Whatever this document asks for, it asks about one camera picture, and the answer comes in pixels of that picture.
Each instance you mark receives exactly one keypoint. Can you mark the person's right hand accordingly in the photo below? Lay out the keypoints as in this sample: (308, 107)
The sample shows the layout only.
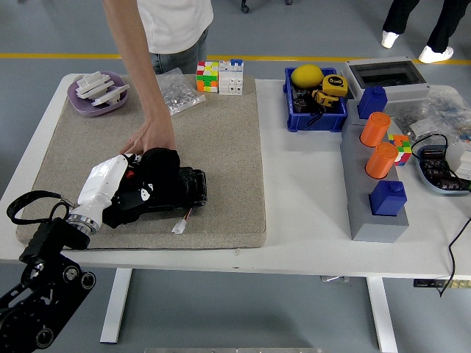
(156, 136)

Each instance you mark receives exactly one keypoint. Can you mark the white and black robot left hand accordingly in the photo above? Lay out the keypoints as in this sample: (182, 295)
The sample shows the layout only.
(101, 184)

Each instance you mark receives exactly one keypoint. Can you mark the person's right forearm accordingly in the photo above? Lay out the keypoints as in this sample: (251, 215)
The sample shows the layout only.
(140, 62)

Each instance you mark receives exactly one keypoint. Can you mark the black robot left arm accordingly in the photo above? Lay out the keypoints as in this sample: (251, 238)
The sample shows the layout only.
(44, 235)

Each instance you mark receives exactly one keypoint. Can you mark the clear bag of screws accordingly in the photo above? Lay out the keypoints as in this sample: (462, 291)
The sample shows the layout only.
(180, 95)

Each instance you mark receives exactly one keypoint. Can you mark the grey-brown mat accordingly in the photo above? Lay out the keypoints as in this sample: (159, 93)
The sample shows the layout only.
(213, 147)

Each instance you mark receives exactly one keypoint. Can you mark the purple tray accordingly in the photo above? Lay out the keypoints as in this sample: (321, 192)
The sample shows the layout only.
(84, 110)

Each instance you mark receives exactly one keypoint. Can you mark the large colourful puzzle cube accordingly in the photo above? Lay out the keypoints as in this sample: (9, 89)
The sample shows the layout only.
(208, 77)

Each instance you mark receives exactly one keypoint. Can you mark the white and blue circuit breaker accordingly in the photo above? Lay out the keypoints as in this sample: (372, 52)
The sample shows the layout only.
(232, 79)

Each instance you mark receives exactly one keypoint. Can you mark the white table leg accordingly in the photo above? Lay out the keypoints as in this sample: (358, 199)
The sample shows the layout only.
(382, 316)
(116, 305)

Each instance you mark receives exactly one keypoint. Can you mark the black parts in bin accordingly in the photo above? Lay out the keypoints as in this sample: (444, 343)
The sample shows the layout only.
(302, 103)

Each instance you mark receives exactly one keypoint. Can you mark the blue plastic bin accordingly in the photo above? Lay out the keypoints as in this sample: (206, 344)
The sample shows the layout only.
(316, 123)

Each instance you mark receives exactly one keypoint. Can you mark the yellow lemon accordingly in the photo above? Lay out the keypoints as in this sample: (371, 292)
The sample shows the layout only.
(307, 75)

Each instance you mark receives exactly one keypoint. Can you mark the yellow and black tool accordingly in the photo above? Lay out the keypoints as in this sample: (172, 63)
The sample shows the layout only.
(325, 99)

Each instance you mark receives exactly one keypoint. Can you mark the yellow round tape measure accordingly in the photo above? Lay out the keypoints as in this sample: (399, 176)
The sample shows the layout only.
(335, 85)

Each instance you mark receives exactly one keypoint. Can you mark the grey block holder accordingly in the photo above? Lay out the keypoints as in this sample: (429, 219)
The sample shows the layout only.
(357, 198)

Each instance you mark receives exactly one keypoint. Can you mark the orange cylinder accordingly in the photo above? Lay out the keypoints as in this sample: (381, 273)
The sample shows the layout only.
(375, 128)
(380, 162)

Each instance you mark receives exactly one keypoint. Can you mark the blue block with knob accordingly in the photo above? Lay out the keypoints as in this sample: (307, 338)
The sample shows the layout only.
(388, 200)
(373, 102)

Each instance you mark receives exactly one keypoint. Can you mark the grey table control box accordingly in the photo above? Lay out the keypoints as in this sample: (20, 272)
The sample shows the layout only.
(335, 278)

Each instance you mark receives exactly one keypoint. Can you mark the small colourful puzzle cube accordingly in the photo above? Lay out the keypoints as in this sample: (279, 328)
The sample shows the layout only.
(402, 149)

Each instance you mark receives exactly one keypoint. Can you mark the clear bag of dark parts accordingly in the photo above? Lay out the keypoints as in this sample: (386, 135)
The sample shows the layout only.
(412, 119)

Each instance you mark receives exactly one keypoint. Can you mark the blue-grey tray of electronics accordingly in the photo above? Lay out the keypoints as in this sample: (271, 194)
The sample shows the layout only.
(436, 173)

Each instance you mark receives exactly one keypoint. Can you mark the clear bag of blue parts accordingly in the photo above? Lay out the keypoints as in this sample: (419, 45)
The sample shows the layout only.
(454, 110)

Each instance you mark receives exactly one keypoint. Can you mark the translucent white container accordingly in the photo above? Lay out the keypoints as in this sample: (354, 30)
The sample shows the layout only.
(460, 158)

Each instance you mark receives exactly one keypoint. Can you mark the person in background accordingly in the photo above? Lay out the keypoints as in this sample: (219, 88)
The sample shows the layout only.
(441, 25)

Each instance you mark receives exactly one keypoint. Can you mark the black power strip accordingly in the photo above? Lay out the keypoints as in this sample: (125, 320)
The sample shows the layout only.
(427, 283)

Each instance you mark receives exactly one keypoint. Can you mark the white plastic bracket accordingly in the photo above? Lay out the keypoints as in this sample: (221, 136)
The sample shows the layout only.
(93, 82)
(109, 95)

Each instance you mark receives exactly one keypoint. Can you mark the grey enclosure with clear lid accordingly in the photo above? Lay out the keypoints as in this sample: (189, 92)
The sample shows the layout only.
(401, 92)

